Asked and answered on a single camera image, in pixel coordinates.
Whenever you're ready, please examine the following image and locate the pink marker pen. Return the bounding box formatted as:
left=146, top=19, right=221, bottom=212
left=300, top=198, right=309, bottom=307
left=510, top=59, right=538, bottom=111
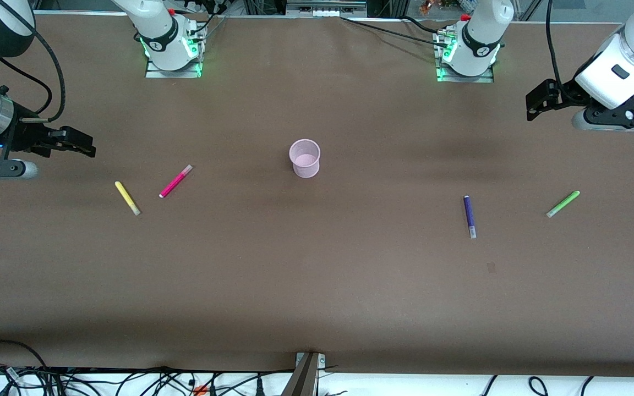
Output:
left=158, top=164, right=193, bottom=199

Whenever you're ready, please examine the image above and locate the green marker pen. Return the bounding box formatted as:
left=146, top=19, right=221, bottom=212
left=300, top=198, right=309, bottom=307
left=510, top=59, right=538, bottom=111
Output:
left=546, top=190, right=581, bottom=218

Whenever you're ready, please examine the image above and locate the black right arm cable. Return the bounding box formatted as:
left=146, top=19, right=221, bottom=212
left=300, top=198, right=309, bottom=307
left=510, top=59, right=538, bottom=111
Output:
left=0, top=0, right=65, bottom=123

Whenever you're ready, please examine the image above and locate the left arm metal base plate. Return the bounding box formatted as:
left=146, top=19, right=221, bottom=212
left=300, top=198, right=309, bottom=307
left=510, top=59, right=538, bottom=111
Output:
left=437, top=63, right=495, bottom=83

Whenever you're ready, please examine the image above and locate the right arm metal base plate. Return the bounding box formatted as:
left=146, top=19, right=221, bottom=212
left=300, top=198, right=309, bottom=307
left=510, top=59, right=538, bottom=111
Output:
left=145, top=55, right=203, bottom=79

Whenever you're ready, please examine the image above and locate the purple marker pen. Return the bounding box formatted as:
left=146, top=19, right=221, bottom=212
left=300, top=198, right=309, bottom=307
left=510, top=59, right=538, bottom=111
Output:
left=463, top=195, right=477, bottom=239

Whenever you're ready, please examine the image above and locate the pink pen holder cup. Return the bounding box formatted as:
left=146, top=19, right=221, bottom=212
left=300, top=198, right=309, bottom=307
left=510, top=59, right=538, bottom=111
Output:
left=288, top=139, right=321, bottom=179

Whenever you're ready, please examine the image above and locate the black cable on table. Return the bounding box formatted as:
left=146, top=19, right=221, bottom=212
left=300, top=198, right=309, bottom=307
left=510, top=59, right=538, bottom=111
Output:
left=340, top=15, right=450, bottom=45

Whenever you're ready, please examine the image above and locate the aluminium table post with bracket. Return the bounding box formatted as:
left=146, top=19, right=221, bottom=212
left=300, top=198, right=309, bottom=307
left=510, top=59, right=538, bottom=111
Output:
left=281, top=352, right=327, bottom=396

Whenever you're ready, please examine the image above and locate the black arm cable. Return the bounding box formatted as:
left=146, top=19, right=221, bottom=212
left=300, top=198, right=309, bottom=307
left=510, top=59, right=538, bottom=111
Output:
left=0, top=0, right=65, bottom=123
left=545, top=0, right=565, bottom=91

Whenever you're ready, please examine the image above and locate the grey power strip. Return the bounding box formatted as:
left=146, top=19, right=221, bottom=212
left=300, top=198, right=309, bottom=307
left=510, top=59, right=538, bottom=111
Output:
left=287, top=0, right=367, bottom=17

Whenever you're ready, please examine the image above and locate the yellow marker pen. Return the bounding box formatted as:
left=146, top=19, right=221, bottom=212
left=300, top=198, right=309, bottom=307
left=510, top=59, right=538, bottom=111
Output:
left=114, top=181, right=141, bottom=216

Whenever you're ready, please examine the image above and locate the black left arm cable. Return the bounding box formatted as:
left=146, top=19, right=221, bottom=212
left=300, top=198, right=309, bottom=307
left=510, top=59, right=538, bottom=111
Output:
left=545, top=0, right=565, bottom=91

